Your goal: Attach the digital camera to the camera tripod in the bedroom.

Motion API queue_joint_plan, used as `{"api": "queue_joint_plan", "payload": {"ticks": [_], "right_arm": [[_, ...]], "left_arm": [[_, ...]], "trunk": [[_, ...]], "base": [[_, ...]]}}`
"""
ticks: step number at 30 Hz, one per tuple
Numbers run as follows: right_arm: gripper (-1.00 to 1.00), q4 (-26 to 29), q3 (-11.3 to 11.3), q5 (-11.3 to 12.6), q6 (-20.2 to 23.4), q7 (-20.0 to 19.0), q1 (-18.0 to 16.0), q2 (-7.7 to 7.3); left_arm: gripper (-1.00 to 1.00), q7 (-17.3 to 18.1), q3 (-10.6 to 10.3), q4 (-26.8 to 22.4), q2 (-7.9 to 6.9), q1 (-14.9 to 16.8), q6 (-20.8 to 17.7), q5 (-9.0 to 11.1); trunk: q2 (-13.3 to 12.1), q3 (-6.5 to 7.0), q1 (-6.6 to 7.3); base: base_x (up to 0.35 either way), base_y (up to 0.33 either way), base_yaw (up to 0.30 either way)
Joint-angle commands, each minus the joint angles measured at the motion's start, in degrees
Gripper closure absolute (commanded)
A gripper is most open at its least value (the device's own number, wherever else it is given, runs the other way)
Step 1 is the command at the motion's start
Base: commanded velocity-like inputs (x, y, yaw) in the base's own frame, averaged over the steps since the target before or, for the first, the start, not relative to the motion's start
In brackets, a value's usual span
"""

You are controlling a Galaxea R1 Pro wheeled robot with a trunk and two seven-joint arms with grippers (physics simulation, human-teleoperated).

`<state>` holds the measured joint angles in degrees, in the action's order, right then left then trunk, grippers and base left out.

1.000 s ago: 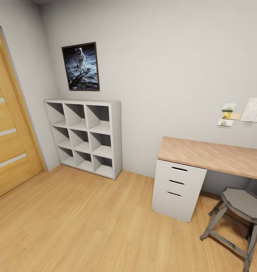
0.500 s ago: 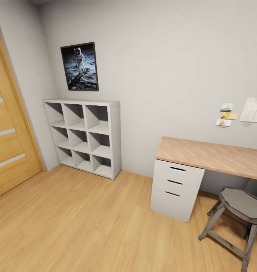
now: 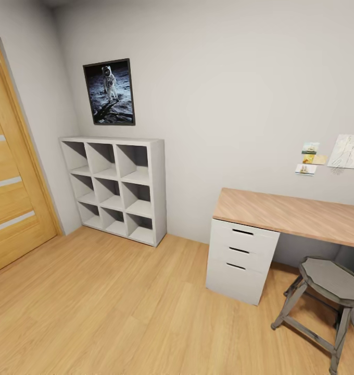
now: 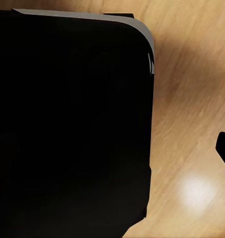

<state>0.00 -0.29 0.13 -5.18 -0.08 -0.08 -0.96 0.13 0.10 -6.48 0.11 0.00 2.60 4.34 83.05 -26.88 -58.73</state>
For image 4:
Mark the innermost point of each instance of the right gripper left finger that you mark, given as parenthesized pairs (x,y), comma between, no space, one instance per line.
(9,147)

